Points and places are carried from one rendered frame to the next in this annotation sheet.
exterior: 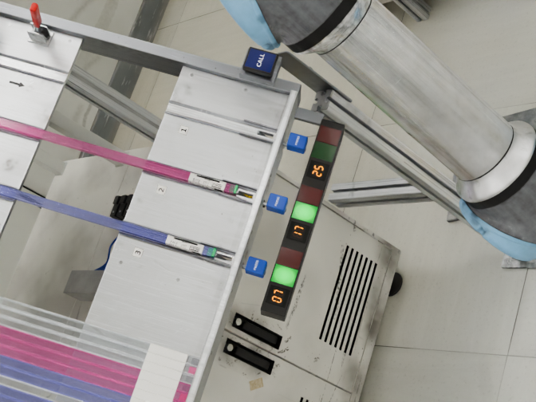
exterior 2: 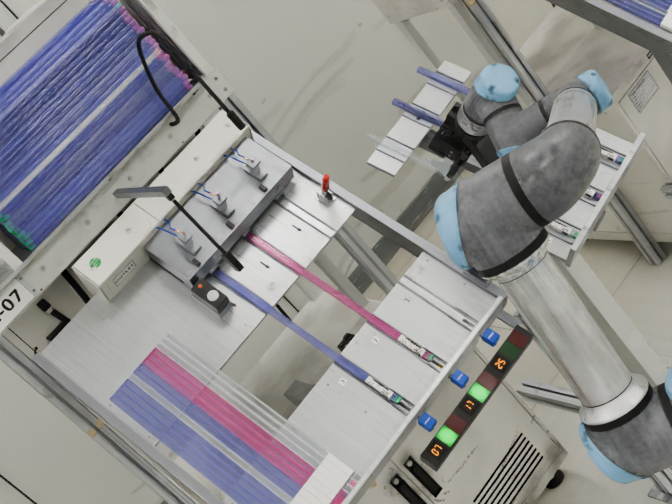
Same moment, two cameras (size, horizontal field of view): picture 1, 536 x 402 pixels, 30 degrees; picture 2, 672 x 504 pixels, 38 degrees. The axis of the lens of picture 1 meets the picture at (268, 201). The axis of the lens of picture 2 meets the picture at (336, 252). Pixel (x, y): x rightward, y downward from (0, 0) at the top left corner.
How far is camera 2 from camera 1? 0.38 m
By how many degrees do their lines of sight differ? 13
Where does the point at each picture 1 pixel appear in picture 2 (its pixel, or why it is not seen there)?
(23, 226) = (275, 331)
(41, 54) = (321, 211)
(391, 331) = not seen: outside the picture
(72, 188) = (318, 315)
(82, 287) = (298, 395)
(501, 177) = (610, 412)
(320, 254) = (495, 432)
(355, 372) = not seen: outside the picture
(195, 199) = (399, 355)
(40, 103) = (308, 247)
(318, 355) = not seen: outside the picture
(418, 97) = (560, 334)
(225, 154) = (432, 328)
